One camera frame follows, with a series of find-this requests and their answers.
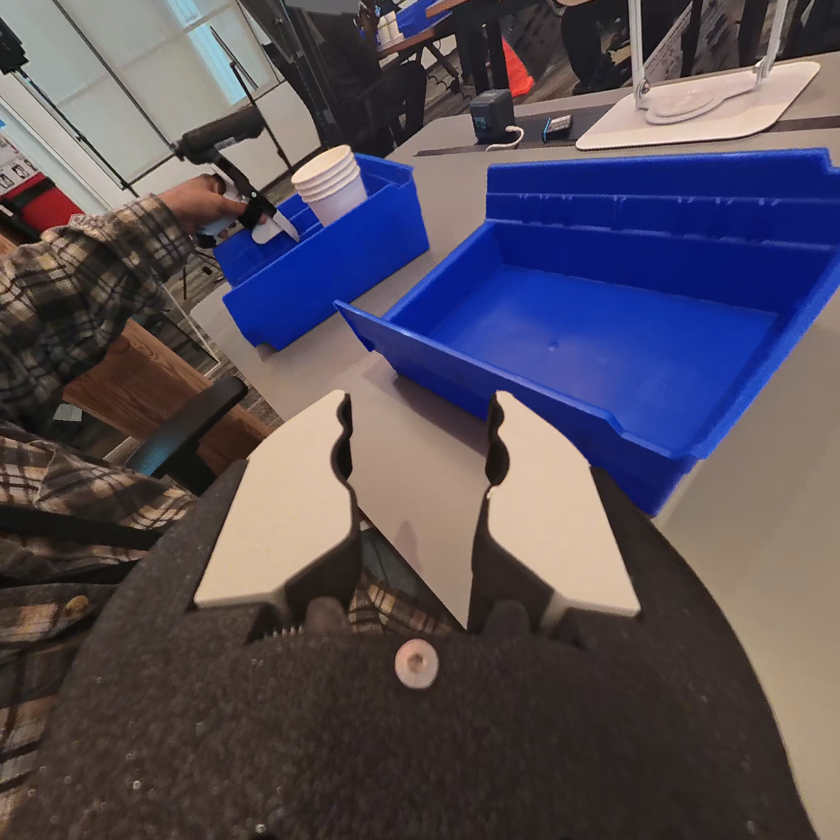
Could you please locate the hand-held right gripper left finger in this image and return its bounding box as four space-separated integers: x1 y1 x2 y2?
194 390 362 611

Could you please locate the person's left forearm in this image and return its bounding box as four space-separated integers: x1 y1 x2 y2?
0 196 198 427

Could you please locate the black office chair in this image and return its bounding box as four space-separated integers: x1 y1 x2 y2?
125 375 249 496

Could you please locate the white paper cup green band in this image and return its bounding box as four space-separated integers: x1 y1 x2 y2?
295 157 362 193
303 176 368 228
298 167 364 200
290 144 358 186

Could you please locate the red fire extinguisher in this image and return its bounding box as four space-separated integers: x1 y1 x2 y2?
10 172 86 231

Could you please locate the blue plastic bin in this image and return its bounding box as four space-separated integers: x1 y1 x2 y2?
333 147 840 519
213 154 431 352

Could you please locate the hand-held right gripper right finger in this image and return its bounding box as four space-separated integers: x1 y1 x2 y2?
469 391 642 619

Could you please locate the blue plastic tray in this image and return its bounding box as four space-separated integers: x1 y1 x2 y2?
397 0 460 37

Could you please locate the wooden pillar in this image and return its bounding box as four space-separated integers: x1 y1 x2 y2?
62 318 277 473

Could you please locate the orange traffic cone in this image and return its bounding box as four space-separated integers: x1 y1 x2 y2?
500 36 536 99

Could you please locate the black battery charger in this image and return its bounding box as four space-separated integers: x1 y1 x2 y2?
469 90 517 142

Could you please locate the person in plaid shirt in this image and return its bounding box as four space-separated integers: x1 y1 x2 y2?
0 420 460 788

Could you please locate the black studio light panel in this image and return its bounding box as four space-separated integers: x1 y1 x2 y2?
0 16 30 74

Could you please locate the person's left hand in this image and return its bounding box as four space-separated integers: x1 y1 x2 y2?
161 176 249 236

